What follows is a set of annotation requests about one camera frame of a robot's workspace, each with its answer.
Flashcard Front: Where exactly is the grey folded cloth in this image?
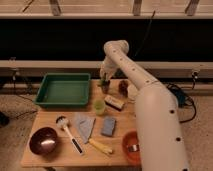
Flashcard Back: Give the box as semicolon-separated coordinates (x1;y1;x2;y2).
73;113;95;144

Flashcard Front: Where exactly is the orange bowl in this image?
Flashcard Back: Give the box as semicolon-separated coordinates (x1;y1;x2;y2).
122;131;141;166

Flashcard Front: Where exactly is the metal fork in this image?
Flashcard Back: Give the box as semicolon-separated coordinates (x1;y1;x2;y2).
128;144;139;152

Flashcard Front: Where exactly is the blue sponge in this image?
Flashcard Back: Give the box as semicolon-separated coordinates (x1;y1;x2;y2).
101;116;116;137

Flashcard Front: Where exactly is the dark purple bowl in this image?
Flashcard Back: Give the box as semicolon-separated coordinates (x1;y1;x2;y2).
29;127;58;156

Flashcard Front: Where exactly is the light green plastic cup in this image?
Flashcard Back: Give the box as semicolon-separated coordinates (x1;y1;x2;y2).
93;99;106;115

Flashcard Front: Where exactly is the black cable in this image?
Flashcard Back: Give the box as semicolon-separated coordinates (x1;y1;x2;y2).
133;9;157;59

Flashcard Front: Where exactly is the green plastic tray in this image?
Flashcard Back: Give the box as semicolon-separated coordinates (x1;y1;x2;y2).
35;73;91;108

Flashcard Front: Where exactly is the small metal cup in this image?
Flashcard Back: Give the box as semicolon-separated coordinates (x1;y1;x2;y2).
101;82;110;94

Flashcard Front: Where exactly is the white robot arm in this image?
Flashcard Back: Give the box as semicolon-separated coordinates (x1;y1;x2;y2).
100;40;190;171

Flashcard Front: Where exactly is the green pepper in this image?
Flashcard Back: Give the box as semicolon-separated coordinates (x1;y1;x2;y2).
98;78;110;87

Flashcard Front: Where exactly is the dark red grape bunch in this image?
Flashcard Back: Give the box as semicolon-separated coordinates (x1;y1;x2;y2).
119;80;128;96

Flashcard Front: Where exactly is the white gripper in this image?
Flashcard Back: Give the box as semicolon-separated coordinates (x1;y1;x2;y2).
99;57;118;81

